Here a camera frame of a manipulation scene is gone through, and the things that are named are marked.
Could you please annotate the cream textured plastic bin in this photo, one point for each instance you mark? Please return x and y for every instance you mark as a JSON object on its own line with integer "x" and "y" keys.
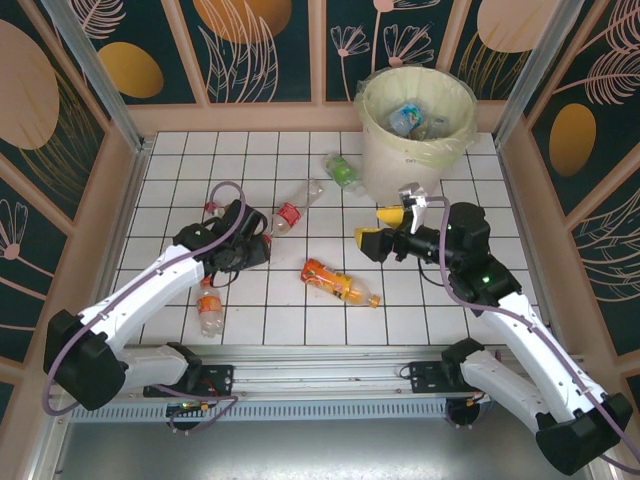
{"x": 390, "y": 170}

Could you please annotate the clear bottle round red label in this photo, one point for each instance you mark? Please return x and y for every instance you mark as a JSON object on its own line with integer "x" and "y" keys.
{"x": 289, "y": 214}

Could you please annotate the orange juice bottle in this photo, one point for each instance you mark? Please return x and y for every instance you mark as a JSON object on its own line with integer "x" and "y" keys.
{"x": 330, "y": 281}

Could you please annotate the orange-label bottle orange cap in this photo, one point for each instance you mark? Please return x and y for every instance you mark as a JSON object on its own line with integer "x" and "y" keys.
{"x": 210, "y": 310}

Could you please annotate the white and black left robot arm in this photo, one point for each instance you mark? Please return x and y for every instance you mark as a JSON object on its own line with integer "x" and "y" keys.
{"x": 145, "y": 290}

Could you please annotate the clear unlabelled plastic bottle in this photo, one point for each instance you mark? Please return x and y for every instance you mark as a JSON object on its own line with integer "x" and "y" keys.
{"x": 436, "y": 125}

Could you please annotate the aluminium frame post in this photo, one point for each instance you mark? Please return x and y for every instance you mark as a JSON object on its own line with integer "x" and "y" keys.
{"x": 536, "y": 75}
{"x": 99, "y": 75}

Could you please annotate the clear bottle green label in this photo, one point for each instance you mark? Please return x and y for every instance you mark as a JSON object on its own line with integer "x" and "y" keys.
{"x": 342, "y": 170}

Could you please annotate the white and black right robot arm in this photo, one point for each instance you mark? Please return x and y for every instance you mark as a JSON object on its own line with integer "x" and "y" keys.
{"x": 530, "y": 350}

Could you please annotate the aluminium mounting rail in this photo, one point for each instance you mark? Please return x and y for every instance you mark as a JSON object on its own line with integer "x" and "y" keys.
{"x": 320, "y": 372}

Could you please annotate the water bottle blue label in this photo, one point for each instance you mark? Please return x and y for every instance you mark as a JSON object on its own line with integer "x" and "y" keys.
{"x": 407, "y": 117}

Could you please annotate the translucent yellow-green bin liner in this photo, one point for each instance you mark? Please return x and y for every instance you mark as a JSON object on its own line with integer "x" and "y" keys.
{"x": 370, "y": 107}

